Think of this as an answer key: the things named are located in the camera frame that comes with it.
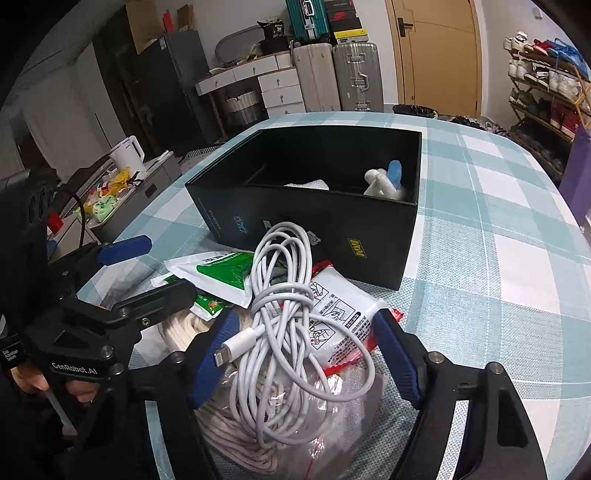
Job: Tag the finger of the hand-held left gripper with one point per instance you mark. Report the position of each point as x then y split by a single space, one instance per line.
157 300
124 249

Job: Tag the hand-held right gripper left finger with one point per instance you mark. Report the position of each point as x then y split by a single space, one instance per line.
210 364

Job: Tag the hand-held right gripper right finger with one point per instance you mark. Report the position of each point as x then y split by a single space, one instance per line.
399 360

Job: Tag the small green and white packet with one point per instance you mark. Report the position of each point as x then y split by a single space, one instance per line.
168 279

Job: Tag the red and white packet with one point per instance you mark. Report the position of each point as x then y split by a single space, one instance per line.
341 300

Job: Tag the black cardboard box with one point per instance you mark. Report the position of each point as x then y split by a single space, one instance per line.
323 217

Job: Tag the white and blue soft toy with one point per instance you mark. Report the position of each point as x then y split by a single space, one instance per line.
376 182

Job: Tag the person's left hand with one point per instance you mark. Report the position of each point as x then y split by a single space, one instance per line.
32 381

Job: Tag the green toy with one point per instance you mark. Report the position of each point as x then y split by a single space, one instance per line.
104 207

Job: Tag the yellow wrapper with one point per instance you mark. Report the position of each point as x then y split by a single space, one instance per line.
120 177

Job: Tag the white electric kettle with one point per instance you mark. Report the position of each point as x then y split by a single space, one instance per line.
125 154

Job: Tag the black refrigerator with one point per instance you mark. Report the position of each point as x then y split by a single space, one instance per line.
171 87

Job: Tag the ribbed grey bin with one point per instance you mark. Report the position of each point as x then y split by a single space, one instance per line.
242 108

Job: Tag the white bubble wrap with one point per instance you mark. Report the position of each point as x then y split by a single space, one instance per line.
307 184

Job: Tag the white drawer desk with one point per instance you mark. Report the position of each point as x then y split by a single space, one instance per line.
277 85

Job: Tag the brown cardboard box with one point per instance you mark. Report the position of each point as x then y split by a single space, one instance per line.
143 21

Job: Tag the black trash bin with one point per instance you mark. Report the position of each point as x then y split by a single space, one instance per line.
413 110

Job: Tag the beige suitcase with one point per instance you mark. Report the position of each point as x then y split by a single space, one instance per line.
311 78

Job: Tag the purple bag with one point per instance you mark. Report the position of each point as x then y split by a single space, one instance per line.
579 175

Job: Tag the black bag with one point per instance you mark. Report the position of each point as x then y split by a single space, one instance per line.
272 37

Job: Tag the silver suitcase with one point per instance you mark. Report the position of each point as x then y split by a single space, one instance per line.
358 78

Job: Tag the teal suitcase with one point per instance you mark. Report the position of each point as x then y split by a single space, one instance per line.
307 21

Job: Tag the wooden door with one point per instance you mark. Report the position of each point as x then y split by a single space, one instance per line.
438 50

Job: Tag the shoe rack with shoes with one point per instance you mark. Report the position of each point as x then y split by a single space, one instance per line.
545 83

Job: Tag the stack of shoe boxes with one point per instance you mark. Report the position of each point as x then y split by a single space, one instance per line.
346 21

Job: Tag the white wall switch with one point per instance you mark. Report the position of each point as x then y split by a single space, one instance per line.
535 11

